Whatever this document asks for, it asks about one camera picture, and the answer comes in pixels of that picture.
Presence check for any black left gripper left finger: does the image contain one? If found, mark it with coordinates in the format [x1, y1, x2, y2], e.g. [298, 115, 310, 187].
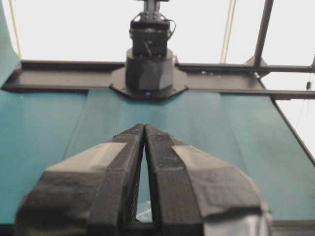
[15, 124, 144, 236]

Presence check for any black metal table frame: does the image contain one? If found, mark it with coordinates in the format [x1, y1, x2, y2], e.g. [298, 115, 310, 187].
[1, 0, 315, 101]

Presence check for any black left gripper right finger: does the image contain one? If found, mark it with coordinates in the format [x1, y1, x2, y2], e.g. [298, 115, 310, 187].
[144, 124, 272, 236]

